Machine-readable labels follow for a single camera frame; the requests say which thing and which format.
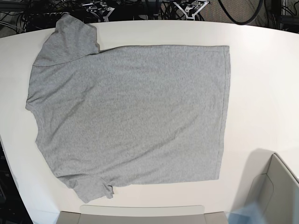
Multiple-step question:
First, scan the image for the white y-shaped bracket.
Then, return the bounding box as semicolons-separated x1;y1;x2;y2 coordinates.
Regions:
86;7;115;22
173;0;212;21

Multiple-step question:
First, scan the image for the beige bin right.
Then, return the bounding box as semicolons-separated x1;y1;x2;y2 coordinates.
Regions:
245;154;299;224

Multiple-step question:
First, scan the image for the grey T-shirt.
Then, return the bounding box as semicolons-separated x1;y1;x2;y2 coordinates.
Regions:
26;14;230;203

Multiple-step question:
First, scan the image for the beige bin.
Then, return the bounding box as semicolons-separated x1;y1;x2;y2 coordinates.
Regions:
57;205;228;224
245;154;299;224

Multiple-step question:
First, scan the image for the beige bin bottom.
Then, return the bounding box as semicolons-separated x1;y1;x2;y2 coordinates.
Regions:
57;205;228;224

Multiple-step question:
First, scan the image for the white Y-shaped bracket left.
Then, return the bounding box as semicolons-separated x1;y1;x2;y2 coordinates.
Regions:
86;7;115;22

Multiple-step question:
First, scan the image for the white Y-shaped bracket right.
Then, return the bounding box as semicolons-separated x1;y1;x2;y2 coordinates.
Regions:
173;0;212;21

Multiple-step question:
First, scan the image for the blue blurred object corner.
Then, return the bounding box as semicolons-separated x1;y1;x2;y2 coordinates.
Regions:
227;203;267;224

